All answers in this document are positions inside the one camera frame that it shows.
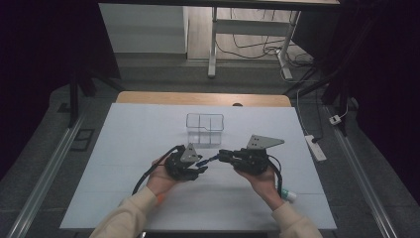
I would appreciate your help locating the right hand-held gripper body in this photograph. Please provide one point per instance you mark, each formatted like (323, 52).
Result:
(252, 162)

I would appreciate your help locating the white power strip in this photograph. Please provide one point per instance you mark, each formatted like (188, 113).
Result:
(316, 150)

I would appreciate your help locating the white plug adapter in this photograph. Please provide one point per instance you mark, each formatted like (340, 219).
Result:
(335, 120)

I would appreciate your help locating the white metal desk frame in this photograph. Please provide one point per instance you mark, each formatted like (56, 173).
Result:
(251, 27)

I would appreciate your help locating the person's left hand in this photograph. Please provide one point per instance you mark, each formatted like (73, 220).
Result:
(160, 180)

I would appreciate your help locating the black floor plate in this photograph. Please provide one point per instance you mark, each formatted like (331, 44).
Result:
(82, 139)

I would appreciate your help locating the green and white glue stick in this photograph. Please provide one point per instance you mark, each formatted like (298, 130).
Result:
(290, 196)

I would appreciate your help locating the white table cover sheet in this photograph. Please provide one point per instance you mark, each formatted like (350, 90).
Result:
(132, 139)

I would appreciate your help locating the person's right hand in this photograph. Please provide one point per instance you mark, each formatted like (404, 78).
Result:
(265, 186)

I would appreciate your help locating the dark curtain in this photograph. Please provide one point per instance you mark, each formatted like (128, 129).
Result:
(39, 49)
(386, 66)

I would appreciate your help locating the blue pen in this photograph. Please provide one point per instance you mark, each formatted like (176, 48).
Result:
(208, 161)

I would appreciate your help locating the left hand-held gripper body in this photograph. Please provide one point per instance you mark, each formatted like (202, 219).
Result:
(180, 167)

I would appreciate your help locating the aluminium floor rail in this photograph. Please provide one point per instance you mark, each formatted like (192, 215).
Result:
(366, 185)
(43, 185)

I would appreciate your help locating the clear plastic organizer box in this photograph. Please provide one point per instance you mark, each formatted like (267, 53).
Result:
(204, 127)

